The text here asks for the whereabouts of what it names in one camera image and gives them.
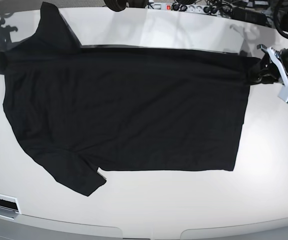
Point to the black t-shirt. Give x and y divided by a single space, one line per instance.
75 110

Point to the grey slotted table fixture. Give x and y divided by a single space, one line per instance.
9 207

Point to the white power strip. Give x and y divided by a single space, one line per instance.
211 10

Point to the black power adapter box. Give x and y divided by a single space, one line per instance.
248 16

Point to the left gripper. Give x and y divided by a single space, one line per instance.
265 72

